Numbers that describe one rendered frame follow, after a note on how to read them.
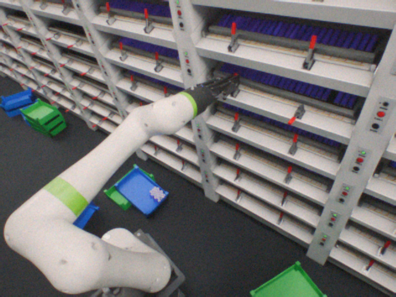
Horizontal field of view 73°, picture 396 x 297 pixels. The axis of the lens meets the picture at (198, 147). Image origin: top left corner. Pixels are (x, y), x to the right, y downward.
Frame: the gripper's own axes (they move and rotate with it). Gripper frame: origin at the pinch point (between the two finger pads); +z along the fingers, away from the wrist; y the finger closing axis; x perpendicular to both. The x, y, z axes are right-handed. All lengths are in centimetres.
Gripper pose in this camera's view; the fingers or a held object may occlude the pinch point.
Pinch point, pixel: (231, 80)
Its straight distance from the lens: 104.6
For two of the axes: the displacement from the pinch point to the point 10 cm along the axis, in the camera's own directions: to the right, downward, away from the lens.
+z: 6.3, -4.7, 6.2
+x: -0.1, -8.0, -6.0
